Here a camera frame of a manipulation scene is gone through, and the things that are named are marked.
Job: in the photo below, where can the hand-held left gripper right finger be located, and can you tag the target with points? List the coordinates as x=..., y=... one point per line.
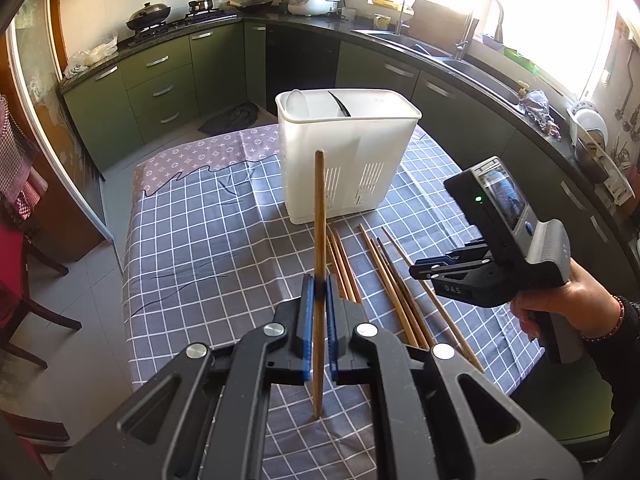
x=334, y=312

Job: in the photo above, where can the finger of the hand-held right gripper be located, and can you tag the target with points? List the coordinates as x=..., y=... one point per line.
x=465, y=287
x=470, y=249

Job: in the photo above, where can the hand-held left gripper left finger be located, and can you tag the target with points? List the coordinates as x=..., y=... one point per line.
x=310, y=312

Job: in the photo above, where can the pile of brown chopsticks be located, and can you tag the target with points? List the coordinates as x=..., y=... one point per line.
x=345, y=270

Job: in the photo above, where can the long dark wooden chopstick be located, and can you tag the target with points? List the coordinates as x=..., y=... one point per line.
x=319, y=210

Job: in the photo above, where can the white plastic utensil holder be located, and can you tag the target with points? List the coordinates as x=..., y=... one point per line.
x=300, y=170

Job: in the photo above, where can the person's right forearm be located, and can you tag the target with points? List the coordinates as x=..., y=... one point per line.
x=625, y=355

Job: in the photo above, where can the hanging kitchen utensils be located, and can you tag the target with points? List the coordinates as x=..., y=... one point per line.
x=631, y=110

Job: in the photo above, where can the person's right hand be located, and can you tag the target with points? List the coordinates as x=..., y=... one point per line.
x=585, y=300

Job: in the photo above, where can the dish rack with bowls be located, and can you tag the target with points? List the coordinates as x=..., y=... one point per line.
x=590, y=160

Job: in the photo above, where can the grey checked tablecloth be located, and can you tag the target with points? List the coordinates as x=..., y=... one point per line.
x=200, y=240

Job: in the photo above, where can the grey dish rag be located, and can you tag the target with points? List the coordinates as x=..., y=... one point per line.
x=537, y=110

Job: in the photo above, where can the steel kitchen sink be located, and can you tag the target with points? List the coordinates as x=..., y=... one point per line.
x=450, y=67

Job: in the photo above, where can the mauve patterned cloth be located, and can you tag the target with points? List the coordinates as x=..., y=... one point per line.
x=200, y=152

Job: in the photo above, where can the black utensil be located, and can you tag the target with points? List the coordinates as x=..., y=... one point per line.
x=342, y=102

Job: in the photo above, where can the white rice paddle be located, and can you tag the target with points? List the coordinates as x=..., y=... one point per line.
x=299, y=105

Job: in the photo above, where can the dark floor mat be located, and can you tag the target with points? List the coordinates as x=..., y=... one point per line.
x=230, y=119

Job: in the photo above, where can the tall steel faucet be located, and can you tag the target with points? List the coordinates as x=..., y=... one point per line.
x=467, y=25

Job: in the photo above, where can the brown cutting board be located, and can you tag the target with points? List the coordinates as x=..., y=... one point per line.
x=435, y=20

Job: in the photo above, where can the bright kitchen window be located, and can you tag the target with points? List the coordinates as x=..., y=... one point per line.
x=550, y=10

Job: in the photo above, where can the black built-in appliance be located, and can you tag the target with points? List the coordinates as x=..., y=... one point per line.
x=300, y=70

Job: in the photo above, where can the yellow cup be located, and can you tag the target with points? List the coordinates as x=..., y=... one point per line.
x=382, y=21

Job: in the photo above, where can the small steel faucet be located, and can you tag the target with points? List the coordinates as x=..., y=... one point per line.
x=400, y=10

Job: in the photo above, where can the white cup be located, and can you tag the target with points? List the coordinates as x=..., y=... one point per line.
x=349, y=13

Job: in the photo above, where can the dark kitchen countertop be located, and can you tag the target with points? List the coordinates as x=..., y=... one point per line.
x=320, y=21

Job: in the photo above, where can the wooden chair with red cushion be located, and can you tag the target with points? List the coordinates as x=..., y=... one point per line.
x=35, y=310
x=40, y=430

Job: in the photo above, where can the green kitchen cabinets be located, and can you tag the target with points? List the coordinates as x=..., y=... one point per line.
x=100, y=120

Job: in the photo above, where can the white rice cooker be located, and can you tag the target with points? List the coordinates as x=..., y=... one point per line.
x=312, y=2

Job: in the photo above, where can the flat black pan with lid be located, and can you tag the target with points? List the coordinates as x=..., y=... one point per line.
x=250, y=4

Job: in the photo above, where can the gas stove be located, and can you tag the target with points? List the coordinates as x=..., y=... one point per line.
x=175, y=25

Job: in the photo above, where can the red checked cloth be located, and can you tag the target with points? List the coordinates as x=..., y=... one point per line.
x=20, y=160

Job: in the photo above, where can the clear plastic bag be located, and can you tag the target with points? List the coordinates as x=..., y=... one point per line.
x=92, y=55

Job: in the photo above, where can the black wok with lid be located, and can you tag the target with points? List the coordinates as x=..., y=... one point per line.
x=147, y=14

